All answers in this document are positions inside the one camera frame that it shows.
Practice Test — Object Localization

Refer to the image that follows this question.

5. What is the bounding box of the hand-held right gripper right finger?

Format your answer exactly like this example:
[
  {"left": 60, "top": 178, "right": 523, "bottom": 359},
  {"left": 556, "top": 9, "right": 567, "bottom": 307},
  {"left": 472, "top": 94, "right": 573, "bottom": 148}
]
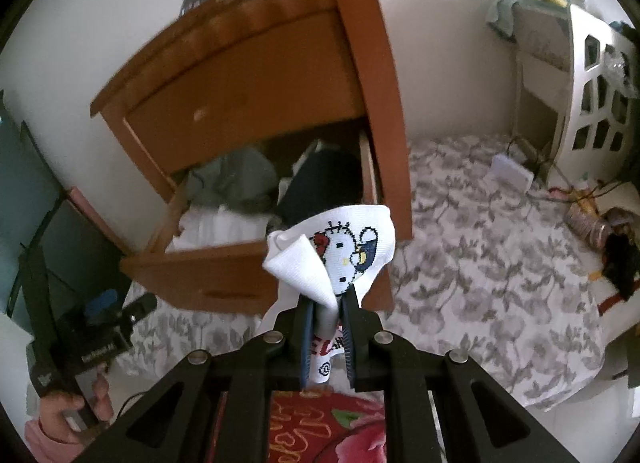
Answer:
[{"left": 340, "top": 288, "right": 571, "bottom": 463}]

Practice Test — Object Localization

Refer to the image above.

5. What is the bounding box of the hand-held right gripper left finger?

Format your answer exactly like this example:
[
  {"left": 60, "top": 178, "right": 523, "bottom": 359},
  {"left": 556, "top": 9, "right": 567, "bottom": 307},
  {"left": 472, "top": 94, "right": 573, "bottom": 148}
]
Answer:
[{"left": 75, "top": 295, "right": 316, "bottom": 463}]

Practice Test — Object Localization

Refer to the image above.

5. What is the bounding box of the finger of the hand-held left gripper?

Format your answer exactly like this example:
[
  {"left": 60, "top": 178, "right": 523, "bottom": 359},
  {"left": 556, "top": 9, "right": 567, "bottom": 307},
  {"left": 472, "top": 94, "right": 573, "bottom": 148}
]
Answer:
[
  {"left": 82, "top": 292, "right": 121, "bottom": 321},
  {"left": 120, "top": 293, "right": 158, "bottom": 326}
]

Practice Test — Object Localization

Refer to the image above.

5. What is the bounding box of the wooden nightstand drawer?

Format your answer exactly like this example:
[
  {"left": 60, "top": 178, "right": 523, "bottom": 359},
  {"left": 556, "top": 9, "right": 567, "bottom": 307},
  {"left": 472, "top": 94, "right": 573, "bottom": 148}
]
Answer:
[
  {"left": 122, "top": 8, "right": 366, "bottom": 174},
  {"left": 120, "top": 130, "right": 396, "bottom": 316}
]

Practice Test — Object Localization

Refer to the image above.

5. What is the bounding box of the white cartoon cat sock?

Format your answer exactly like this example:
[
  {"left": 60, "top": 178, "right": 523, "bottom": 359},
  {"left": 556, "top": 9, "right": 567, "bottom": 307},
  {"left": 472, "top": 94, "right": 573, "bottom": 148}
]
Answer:
[{"left": 257, "top": 203, "right": 398, "bottom": 386}]

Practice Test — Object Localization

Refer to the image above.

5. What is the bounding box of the white garment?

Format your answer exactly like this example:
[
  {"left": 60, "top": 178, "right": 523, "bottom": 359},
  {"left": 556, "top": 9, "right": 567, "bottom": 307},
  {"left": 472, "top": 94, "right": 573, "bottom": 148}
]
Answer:
[{"left": 175, "top": 203, "right": 281, "bottom": 251}]

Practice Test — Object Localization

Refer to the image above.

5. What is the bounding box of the black garment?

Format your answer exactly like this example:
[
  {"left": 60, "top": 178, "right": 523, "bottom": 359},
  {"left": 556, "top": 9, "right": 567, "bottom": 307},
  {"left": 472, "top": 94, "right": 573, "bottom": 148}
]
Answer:
[{"left": 277, "top": 140, "right": 366, "bottom": 231}]

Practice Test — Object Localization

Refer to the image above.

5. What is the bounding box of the person's left forearm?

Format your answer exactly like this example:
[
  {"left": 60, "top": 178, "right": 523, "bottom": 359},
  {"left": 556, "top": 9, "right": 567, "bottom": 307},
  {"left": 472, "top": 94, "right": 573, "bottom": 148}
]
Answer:
[{"left": 24, "top": 418, "right": 83, "bottom": 461}]

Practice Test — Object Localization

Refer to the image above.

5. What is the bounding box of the person's left hand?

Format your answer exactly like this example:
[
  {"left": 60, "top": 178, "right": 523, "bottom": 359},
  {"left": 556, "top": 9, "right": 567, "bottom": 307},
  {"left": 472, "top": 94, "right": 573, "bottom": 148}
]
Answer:
[{"left": 40, "top": 372, "right": 116, "bottom": 444}]

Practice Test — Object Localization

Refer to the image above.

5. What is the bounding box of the red floral blanket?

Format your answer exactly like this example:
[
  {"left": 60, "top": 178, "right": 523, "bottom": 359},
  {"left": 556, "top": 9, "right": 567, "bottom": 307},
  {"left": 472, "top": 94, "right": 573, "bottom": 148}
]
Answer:
[{"left": 212, "top": 388, "right": 391, "bottom": 463}]

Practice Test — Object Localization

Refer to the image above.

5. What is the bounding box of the grey floral bed sheet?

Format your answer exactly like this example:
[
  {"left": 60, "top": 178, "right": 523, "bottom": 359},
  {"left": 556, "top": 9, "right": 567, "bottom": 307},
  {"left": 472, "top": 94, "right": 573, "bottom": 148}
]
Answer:
[{"left": 115, "top": 136, "right": 608, "bottom": 411}]

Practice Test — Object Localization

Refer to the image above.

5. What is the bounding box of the dark green cabinet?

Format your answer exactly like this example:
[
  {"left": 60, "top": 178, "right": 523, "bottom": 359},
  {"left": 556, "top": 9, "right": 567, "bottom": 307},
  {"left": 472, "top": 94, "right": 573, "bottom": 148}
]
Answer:
[{"left": 0, "top": 90, "right": 126, "bottom": 334}]

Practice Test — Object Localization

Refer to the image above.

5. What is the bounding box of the grey-green garment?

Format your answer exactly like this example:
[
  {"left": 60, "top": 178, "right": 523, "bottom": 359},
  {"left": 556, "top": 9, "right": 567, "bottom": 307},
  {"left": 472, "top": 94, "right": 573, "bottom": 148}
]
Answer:
[{"left": 185, "top": 148, "right": 278, "bottom": 216}]

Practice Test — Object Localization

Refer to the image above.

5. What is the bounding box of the white box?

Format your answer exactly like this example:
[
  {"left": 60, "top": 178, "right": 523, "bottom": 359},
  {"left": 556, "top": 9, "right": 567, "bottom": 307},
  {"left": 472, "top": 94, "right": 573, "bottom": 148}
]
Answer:
[{"left": 490, "top": 153, "right": 533, "bottom": 191}]

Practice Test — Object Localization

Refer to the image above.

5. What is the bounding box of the wooden nightstand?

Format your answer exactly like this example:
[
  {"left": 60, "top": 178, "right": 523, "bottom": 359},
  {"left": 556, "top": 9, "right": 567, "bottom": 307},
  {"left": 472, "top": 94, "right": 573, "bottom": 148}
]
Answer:
[{"left": 90, "top": 0, "right": 413, "bottom": 316}]

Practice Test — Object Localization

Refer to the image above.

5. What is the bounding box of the white plastic storage rack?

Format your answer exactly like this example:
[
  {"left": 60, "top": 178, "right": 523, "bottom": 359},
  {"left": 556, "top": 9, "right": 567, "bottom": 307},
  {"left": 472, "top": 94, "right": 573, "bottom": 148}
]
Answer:
[{"left": 515, "top": 3, "right": 638, "bottom": 179}]

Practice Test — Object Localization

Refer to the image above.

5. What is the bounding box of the teal cloth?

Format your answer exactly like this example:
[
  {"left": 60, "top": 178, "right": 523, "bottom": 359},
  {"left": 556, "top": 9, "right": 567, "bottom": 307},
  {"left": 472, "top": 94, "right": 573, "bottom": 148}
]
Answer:
[{"left": 487, "top": 0, "right": 523, "bottom": 39}]

